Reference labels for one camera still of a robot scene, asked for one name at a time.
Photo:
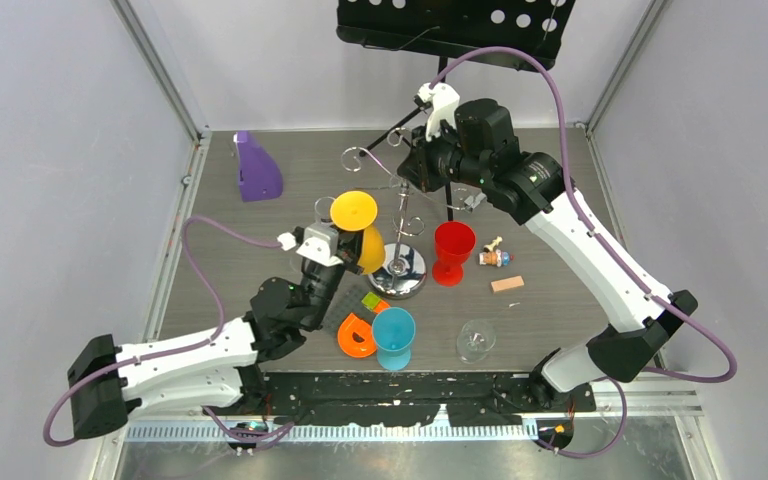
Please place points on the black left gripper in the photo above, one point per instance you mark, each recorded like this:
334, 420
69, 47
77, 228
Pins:
349, 247

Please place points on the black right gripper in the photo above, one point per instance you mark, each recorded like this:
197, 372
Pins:
415, 168

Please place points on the yellow plastic wine glass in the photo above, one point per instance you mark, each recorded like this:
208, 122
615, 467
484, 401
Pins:
356, 211

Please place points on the chrome wine glass rack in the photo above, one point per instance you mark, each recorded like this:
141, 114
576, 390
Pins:
404, 271

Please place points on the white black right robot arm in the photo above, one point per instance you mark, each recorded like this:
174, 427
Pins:
474, 143

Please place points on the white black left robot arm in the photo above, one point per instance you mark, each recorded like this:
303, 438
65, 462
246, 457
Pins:
111, 384

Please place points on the clear wine glass with label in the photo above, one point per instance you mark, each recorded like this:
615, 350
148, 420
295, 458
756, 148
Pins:
322, 210

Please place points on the red plastic wine glass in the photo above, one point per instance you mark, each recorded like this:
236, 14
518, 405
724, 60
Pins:
454, 243

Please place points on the blue plastic wine glass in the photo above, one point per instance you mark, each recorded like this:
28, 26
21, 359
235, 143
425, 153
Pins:
393, 331

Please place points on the clear wine glass near edge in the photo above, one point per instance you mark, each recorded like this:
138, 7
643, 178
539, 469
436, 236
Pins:
475, 341

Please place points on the grey studded building plate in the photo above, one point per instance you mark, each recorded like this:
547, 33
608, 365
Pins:
349, 302

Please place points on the lime green building brick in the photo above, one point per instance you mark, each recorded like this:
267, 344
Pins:
374, 303

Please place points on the cream chess piece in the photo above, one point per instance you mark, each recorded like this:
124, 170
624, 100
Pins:
493, 245

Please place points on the purple plastic stand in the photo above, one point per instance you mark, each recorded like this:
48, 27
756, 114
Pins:
259, 177

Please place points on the ice cream cone toy figure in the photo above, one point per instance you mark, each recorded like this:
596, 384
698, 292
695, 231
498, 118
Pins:
497, 258

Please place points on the black music stand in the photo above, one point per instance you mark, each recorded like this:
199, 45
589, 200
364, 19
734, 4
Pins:
518, 35

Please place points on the pink eraser block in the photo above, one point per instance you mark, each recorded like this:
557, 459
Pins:
507, 284

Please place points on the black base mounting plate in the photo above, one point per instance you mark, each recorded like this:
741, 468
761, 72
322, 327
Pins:
406, 399

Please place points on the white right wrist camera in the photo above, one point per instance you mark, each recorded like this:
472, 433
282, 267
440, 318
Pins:
443, 100

